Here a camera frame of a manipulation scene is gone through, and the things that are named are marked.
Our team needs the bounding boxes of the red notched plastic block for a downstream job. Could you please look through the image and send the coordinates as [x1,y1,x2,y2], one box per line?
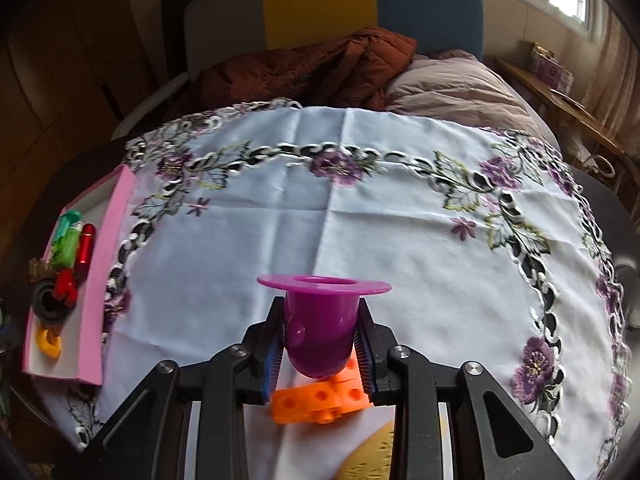
[52,268,81,306]

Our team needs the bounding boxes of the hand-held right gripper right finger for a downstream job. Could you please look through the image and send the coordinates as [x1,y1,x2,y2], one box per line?
[351,302,576,480]

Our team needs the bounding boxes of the orange crown-shaped plastic piece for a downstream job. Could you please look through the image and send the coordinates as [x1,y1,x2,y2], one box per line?
[36,327,63,359]

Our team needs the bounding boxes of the yellow and blue padded headboard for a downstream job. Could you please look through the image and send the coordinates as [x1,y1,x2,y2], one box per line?
[182,0,483,76]

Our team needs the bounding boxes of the pink shallow box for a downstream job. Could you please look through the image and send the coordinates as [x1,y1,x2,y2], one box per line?
[21,164,138,387]

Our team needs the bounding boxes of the orange holed block toy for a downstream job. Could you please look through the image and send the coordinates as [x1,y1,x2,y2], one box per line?
[270,350,373,426]

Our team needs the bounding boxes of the pink patterned gift boxes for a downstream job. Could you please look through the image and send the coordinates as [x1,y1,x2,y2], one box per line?
[530,42,575,93]

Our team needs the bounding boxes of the rust brown padded jacket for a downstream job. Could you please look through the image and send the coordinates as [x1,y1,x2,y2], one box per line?
[165,27,418,121]

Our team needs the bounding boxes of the magenta flanged plastic cup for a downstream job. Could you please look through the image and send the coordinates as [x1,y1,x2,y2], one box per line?
[256,274,392,380]

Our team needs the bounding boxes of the yellow ridged plastic piece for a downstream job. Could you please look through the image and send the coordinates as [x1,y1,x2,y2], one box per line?
[336,420,397,480]

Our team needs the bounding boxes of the black rubber ring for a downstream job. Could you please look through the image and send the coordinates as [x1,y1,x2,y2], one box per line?
[32,280,76,328]

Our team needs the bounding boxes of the red metal capsule tube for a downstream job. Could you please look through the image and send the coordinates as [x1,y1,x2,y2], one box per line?
[75,223,97,268]

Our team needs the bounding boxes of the wooden side table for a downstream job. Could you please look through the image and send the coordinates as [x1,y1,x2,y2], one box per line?
[495,55,640,201]

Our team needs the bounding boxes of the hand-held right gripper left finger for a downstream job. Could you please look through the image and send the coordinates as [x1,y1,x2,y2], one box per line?
[80,296,287,480]

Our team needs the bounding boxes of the light green plastic toy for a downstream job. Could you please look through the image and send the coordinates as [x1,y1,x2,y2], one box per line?
[51,227,83,270]

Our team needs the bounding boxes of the pale pink curtain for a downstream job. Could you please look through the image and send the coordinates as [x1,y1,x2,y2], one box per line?
[582,15,636,126]

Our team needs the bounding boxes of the white embroidered floral tablecloth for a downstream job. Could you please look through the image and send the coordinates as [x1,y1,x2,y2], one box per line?
[62,100,633,480]

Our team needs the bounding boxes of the brown ornate trinket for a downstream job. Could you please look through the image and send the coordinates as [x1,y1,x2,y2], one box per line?
[27,257,56,281]

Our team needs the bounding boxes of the pale pink duvet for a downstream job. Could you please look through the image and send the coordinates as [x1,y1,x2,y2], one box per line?
[385,50,561,151]

